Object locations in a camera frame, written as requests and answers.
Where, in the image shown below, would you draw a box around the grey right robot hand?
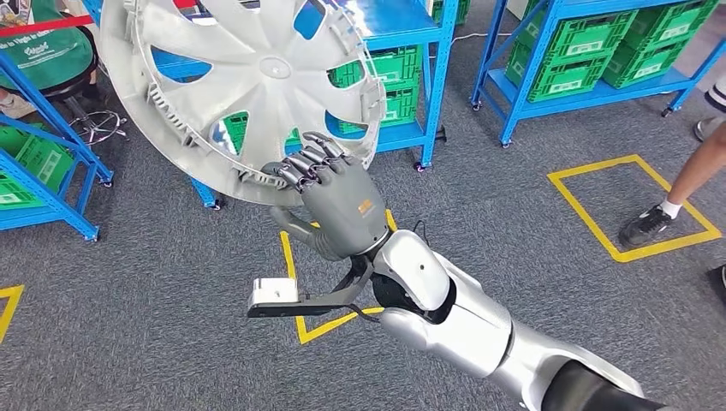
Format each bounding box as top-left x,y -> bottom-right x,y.
261,131 -> 392,262

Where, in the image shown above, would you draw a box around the red barrier belt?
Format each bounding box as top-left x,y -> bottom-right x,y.
0,0 -> 197,38

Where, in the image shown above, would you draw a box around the white floor cable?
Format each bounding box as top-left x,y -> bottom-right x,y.
450,31 -> 515,44

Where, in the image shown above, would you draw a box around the stool with chrome base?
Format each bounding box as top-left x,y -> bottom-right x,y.
42,68 -> 128,147

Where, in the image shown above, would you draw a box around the silver wheel hubcap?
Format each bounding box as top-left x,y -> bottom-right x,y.
98,0 -> 388,208

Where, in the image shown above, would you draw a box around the blue metal shelf rack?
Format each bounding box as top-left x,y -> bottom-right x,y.
81,0 -> 461,211
0,51 -> 115,242
470,0 -> 726,150

